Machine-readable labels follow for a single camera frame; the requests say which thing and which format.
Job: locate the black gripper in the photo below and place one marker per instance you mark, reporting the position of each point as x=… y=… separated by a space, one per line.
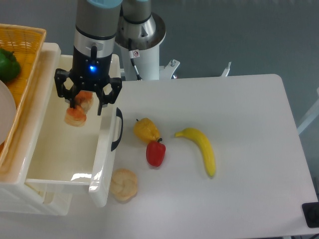
x=88 y=73

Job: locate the square toasted bread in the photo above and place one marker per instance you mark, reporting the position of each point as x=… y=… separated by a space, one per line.
x=77 y=116

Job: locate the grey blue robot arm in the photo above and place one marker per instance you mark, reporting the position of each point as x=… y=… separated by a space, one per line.
x=96 y=27

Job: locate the upper white drawer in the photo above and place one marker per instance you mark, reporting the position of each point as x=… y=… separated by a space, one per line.
x=74 y=160

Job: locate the round bread roll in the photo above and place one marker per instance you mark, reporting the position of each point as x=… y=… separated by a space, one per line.
x=124 y=184

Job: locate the white drawer cabinet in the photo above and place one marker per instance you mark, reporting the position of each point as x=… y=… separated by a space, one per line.
x=15 y=195

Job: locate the yellow bell pepper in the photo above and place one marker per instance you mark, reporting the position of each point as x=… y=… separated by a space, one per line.
x=146 y=130

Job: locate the yellow woven basket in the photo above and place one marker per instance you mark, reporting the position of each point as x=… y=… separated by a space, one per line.
x=26 y=43

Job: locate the green bell pepper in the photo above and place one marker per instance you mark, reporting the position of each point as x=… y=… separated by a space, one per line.
x=9 y=66

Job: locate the white round plate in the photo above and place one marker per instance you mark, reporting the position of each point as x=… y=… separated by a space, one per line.
x=7 y=111

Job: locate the red bell pepper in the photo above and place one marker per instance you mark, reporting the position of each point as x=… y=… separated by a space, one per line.
x=155 y=153

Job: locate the yellow banana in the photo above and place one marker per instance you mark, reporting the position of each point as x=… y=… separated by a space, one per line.
x=204 y=145

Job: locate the black device at table edge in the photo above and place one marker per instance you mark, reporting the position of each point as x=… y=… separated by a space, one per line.
x=311 y=214

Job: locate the black drawer handle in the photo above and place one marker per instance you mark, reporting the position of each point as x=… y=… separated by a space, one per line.
x=118 y=129

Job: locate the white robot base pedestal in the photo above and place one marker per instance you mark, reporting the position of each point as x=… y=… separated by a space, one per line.
x=139 y=44

